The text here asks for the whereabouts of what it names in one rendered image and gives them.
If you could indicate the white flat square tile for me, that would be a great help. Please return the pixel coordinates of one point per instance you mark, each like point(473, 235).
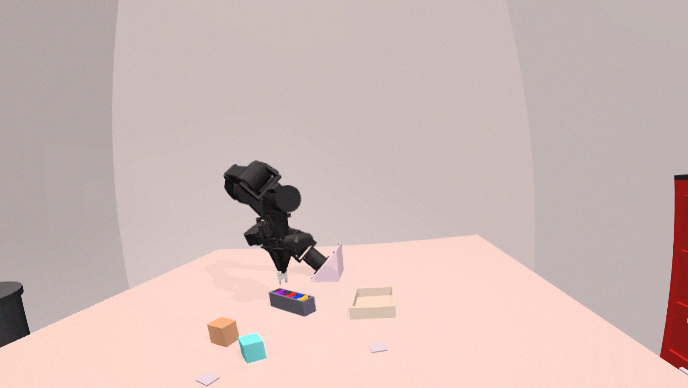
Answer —
point(378, 347)
point(207, 379)

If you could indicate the white blade fuse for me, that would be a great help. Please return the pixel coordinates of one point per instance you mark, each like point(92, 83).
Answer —
point(282, 276)

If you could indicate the beige shallow tray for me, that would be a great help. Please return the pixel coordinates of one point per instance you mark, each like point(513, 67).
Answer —
point(373, 302)

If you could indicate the orange cube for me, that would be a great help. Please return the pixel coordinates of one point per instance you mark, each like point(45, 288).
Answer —
point(223, 331)

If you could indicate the teal cube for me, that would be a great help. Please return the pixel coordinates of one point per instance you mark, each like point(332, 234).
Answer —
point(252, 348)

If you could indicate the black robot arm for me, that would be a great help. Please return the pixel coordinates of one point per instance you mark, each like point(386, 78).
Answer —
point(242, 183)

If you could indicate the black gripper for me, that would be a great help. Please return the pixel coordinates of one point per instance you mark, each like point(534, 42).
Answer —
point(281, 250)

